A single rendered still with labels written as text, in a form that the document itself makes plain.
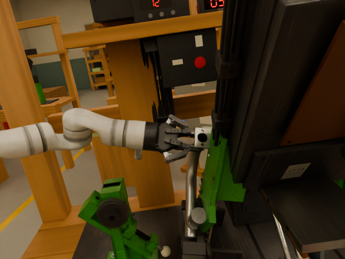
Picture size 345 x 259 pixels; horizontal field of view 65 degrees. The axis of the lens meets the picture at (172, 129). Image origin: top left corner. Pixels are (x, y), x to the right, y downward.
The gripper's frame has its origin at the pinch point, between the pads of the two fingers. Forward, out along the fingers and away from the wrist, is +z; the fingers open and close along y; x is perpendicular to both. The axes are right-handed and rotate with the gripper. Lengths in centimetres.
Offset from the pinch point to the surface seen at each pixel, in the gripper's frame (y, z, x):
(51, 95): 412, -331, 709
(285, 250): -25.2, 19.2, -4.3
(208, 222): -20.5, 2.6, -2.3
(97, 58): 622, -230, 762
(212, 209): -17.6, 3.5, -2.3
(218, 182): -12.3, 3.8, -6.5
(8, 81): 20, -60, 14
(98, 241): -24.9, -25.5, 32.5
